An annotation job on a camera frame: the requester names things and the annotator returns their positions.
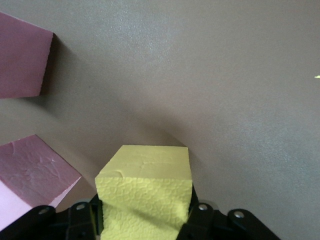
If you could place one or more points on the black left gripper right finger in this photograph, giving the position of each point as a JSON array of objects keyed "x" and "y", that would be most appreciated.
[{"x": 207, "y": 225}]

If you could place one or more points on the yellow foam cube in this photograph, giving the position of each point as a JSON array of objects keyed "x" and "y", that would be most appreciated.
[{"x": 145, "y": 180}]

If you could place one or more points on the pink foam cube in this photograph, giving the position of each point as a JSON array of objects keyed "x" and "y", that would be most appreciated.
[
  {"x": 22, "y": 57},
  {"x": 32, "y": 170}
]

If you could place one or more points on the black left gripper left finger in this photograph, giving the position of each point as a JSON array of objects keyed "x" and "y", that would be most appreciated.
[{"x": 75, "y": 222}]

